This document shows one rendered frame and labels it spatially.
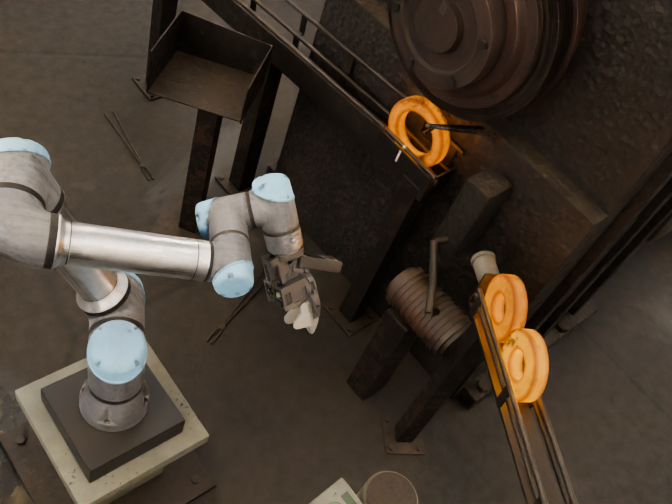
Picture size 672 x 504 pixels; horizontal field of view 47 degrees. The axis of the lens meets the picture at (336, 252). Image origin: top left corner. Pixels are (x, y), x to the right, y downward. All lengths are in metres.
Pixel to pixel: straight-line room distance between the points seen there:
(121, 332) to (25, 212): 0.40
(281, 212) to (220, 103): 0.67
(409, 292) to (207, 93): 0.76
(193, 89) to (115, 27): 1.18
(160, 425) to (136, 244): 0.55
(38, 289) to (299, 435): 0.87
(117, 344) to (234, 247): 0.35
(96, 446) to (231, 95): 0.97
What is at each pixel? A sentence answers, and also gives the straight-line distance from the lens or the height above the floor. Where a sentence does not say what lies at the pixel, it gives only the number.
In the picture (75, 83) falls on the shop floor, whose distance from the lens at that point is 3.01.
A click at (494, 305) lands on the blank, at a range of 1.80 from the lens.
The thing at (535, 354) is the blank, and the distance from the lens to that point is 1.62.
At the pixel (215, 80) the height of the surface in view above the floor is 0.60.
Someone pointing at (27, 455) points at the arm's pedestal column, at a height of 0.02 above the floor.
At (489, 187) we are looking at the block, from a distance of 1.86.
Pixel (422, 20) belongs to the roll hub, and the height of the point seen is 1.10.
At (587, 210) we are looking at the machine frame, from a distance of 1.84.
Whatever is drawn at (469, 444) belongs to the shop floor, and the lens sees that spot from 2.41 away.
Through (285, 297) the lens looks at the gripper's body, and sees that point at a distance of 1.56.
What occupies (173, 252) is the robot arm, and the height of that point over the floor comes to 0.89.
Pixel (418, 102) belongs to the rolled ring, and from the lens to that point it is 1.93.
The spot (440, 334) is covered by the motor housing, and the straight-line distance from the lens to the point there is 1.91.
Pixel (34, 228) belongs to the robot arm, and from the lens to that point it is 1.35.
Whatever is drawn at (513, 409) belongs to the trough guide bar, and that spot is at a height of 0.70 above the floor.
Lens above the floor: 1.99
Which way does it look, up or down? 49 degrees down
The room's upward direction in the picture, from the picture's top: 23 degrees clockwise
